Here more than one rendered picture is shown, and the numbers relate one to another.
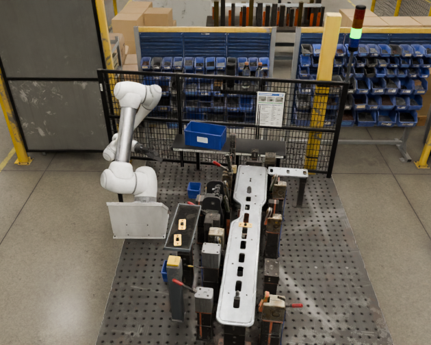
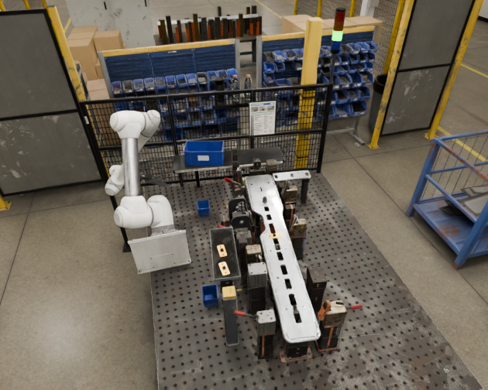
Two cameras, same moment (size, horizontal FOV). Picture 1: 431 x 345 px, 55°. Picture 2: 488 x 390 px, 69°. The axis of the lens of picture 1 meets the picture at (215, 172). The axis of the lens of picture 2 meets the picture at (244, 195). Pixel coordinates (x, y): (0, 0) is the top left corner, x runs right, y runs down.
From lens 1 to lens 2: 0.60 m
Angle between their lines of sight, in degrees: 13
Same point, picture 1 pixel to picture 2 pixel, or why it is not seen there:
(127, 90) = (125, 120)
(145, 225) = (170, 254)
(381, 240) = (362, 217)
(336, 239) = (346, 229)
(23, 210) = (17, 258)
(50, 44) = (9, 80)
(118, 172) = (132, 208)
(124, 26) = (77, 53)
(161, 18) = (112, 41)
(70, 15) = (27, 46)
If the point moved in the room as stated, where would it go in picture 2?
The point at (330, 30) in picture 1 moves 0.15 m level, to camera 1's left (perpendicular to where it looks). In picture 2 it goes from (313, 35) to (293, 37)
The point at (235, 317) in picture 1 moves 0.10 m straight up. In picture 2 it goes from (302, 332) to (304, 321)
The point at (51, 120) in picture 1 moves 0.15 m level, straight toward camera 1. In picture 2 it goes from (25, 159) to (29, 165)
